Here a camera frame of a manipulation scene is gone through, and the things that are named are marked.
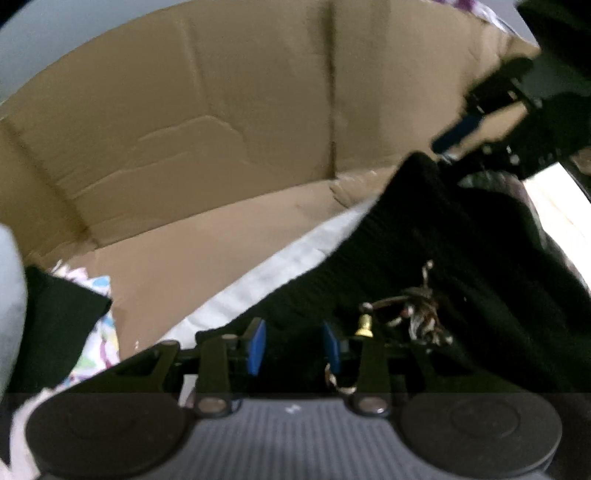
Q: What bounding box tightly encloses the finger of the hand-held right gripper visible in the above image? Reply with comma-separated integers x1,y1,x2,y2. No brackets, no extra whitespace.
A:
436,141,523,179
431,58,542,156

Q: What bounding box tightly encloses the purple white refill bag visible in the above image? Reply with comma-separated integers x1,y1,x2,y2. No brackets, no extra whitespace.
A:
431,0,518,33

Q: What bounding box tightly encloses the dark cloth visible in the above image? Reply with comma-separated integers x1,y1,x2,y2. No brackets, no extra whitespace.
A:
9,265,114,393

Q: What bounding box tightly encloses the grey neck pillow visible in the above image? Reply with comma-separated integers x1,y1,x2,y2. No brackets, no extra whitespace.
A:
0,225,29,393

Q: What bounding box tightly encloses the black top with floral sleeves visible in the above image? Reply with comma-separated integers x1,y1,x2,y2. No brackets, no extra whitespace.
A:
196,152,591,398

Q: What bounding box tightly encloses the white bear print blanket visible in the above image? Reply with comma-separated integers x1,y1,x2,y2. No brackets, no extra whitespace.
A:
164,164,591,356

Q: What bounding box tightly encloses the flattened cardboard box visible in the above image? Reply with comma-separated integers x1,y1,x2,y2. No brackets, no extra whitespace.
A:
0,0,541,365

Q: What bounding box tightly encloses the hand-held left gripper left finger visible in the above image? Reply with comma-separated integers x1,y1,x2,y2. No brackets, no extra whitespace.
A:
113,318,267,419

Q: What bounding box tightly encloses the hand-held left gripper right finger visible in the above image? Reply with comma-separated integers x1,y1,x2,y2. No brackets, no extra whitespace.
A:
322,320,483,419

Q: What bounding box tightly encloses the colourful print cloth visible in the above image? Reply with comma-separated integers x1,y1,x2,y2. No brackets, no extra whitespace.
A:
46,258,123,385

